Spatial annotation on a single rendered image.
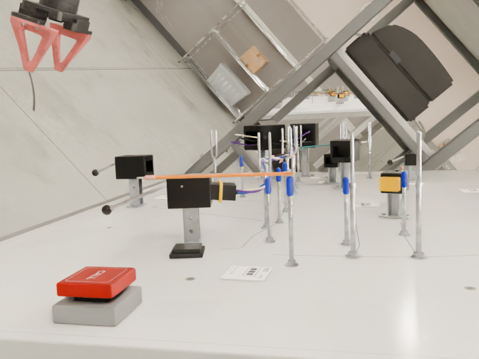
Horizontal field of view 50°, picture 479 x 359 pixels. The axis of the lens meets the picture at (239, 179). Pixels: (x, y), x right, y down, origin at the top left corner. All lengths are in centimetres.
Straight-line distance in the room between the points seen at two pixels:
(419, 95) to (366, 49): 21
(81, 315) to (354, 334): 22
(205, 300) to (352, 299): 13
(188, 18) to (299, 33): 171
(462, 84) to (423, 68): 669
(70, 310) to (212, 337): 12
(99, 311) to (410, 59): 136
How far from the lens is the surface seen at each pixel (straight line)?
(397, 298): 49
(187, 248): 62
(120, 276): 45
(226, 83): 762
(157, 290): 52
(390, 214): 85
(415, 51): 166
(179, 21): 832
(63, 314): 46
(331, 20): 808
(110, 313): 44
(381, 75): 164
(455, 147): 159
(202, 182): 66
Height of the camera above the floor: 136
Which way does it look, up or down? 14 degrees down
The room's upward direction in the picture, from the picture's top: 49 degrees clockwise
